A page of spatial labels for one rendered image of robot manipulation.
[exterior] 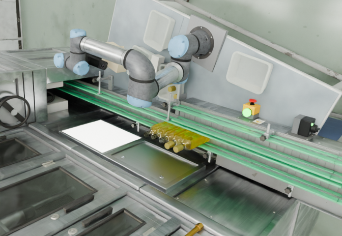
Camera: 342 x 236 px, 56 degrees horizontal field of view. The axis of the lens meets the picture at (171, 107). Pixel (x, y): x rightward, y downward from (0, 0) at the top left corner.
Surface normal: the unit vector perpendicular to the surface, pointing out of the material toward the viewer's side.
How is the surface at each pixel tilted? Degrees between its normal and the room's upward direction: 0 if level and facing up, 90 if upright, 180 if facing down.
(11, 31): 90
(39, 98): 90
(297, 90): 0
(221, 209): 90
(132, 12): 0
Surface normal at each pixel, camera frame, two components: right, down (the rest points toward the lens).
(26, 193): 0.08, -0.94
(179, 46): -0.63, 0.12
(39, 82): 0.77, 0.26
